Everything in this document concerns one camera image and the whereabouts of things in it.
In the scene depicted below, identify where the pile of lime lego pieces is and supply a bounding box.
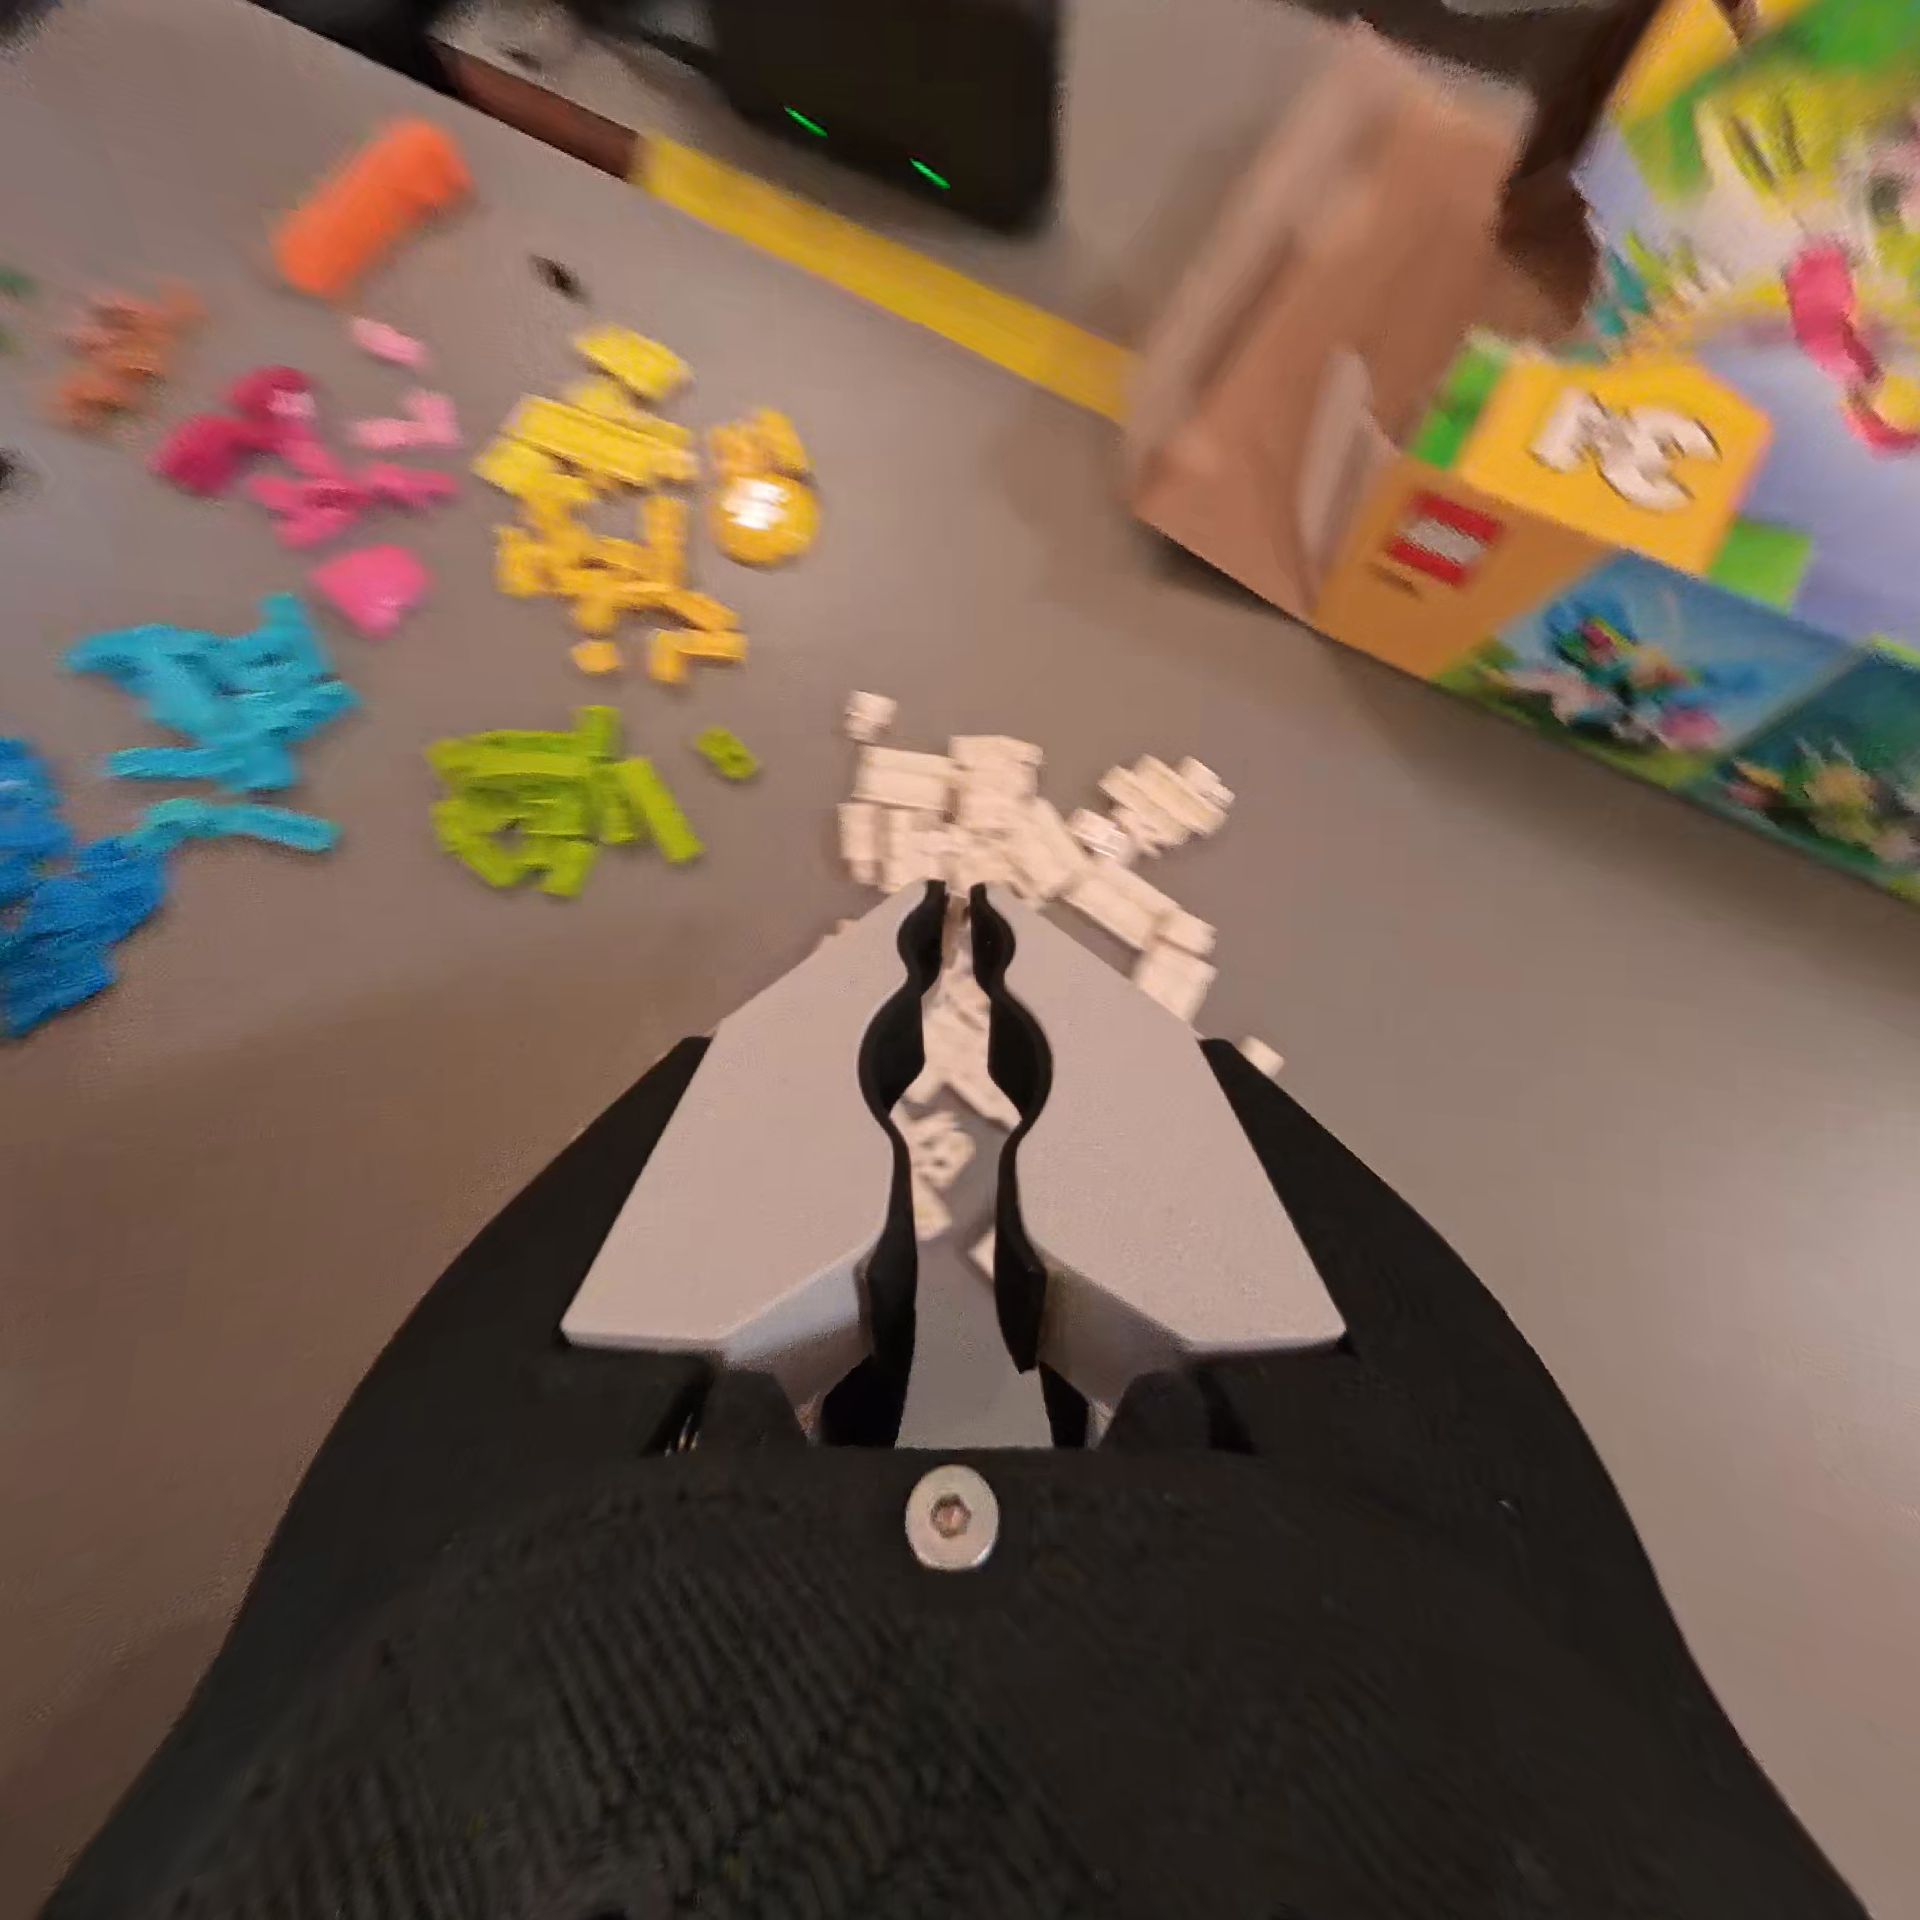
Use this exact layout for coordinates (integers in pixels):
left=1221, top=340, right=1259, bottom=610
left=426, top=706, right=761, bottom=900

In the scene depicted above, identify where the pile of blue lego pieces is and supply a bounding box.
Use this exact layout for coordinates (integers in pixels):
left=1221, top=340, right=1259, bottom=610
left=0, top=735, right=168, bottom=1042

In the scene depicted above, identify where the yellow round lego dish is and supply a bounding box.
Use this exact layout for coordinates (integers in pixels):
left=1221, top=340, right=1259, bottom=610
left=710, top=475, right=823, bottom=570

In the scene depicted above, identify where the orange brick separator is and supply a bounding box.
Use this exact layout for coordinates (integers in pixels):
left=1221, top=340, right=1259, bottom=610
left=274, top=115, right=476, bottom=300

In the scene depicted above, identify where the pile of yellow lego pieces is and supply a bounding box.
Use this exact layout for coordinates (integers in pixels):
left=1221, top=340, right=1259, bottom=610
left=473, top=327, right=824, bottom=684

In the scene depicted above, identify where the pile of pink lego pieces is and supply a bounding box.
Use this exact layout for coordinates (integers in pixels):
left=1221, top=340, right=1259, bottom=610
left=150, top=314, right=465, bottom=550

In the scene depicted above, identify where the black power box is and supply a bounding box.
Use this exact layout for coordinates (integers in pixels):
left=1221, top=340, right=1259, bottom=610
left=707, top=0, right=1060, bottom=235

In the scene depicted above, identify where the pile of turquoise lego pieces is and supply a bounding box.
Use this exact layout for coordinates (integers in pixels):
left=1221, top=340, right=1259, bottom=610
left=63, top=592, right=360, bottom=858

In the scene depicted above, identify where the colourful lego box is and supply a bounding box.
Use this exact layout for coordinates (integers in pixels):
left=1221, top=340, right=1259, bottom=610
left=1126, top=0, right=1920, bottom=903

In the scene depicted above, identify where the yellow tape strip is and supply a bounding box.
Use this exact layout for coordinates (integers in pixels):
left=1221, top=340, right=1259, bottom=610
left=630, top=132, right=1134, bottom=423

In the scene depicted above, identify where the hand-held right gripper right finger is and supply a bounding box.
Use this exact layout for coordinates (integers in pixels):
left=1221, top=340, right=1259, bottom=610
left=967, top=882, right=1349, bottom=1449

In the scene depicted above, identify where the magenta lego wedge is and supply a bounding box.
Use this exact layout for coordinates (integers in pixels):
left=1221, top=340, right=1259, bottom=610
left=308, top=545, right=433, bottom=636

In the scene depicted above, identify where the pile of white lego pieces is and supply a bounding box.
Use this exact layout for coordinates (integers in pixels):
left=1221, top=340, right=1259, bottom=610
left=833, top=691, right=1288, bottom=1279

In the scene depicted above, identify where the pile of tan lego pieces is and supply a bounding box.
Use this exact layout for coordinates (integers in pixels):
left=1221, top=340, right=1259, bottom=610
left=51, top=287, right=204, bottom=427

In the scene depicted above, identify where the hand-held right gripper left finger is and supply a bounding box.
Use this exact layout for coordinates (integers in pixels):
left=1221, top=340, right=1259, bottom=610
left=559, top=878, right=952, bottom=1449

